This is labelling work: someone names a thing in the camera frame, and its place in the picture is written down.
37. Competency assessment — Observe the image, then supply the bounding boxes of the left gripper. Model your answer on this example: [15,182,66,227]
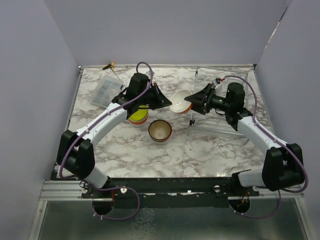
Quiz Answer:
[138,83,173,111]

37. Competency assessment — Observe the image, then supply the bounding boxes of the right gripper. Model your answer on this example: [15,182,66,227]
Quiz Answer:
[184,83,232,115]

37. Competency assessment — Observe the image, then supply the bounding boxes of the white bowl orange outside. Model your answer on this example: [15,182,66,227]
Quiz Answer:
[169,89,193,114]

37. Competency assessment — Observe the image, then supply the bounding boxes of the beige bowl dark outside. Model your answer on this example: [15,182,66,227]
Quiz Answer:
[148,119,173,143]

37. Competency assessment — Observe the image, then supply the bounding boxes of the orange floral pattern bowl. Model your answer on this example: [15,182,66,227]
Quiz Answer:
[151,137,171,145]

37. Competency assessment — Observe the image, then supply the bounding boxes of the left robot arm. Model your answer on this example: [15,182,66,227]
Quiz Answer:
[56,72,172,198]

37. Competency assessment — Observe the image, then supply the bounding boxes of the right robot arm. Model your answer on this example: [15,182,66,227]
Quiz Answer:
[185,82,306,196]

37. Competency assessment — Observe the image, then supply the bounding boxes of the lime green bowl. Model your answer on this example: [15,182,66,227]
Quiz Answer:
[129,105,149,122]

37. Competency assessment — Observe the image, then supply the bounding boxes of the white orange striped bowl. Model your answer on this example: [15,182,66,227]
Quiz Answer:
[128,115,149,128]

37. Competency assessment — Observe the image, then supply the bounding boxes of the clear plastic parts box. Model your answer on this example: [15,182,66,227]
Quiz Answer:
[90,76,125,109]

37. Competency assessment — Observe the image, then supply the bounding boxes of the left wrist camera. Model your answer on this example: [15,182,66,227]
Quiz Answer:
[146,70,155,80]

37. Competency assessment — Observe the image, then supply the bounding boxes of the white wire dish rack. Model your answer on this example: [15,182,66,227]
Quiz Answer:
[189,66,250,138]

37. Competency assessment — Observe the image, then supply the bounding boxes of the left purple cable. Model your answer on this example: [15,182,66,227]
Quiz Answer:
[58,61,155,180]

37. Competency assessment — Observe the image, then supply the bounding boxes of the purple cable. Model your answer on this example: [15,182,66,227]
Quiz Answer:
[58,61,155,180]
[224,74,310,193]

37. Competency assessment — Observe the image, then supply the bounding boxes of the yellow black T-handle key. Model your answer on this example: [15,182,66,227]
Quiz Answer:
[102,62,122,80]

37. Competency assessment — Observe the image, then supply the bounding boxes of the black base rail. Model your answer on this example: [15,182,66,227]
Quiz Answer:
[79,177,259,209]

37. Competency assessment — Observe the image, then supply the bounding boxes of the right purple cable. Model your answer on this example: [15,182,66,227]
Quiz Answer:
[224,74,310,193]

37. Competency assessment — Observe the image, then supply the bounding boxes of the aluminium frame rail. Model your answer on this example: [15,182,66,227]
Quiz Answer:
[38,179,86,201]

